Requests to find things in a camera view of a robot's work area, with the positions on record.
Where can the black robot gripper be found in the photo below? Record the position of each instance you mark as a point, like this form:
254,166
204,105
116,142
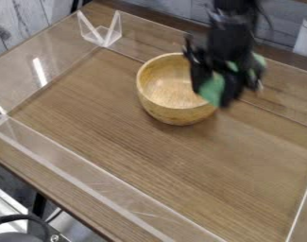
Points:
227,52

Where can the light wooden bowl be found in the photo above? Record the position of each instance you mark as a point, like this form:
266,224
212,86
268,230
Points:
164,92

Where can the green rectangular block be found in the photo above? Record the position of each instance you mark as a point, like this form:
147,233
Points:
211,89

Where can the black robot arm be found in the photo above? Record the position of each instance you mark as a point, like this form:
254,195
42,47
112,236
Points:
238,6

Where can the white cylinder container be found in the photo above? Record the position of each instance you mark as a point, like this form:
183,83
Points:
300,43

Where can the black metal table leg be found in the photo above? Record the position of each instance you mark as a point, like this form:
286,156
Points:
39,205

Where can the clear acrylic tray wall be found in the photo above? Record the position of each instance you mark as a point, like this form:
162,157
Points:
219,181

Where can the grey metal bracket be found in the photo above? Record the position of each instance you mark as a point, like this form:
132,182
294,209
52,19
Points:
46,234

